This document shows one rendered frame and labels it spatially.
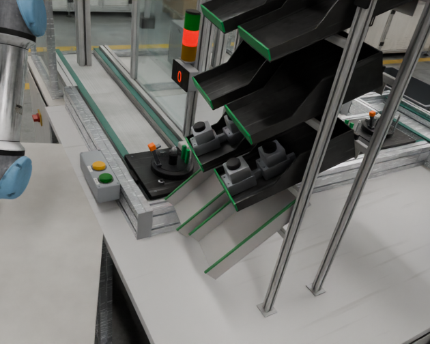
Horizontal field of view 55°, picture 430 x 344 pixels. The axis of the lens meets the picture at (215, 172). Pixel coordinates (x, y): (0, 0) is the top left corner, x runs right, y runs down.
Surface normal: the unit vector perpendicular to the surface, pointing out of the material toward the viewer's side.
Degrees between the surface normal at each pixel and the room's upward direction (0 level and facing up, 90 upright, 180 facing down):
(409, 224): 0
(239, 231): 45
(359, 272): 0
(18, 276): 0
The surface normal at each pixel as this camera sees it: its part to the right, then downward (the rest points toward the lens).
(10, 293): 0.15, -0.82
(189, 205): -0.56, -0.53
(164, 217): 0.48, 0.54
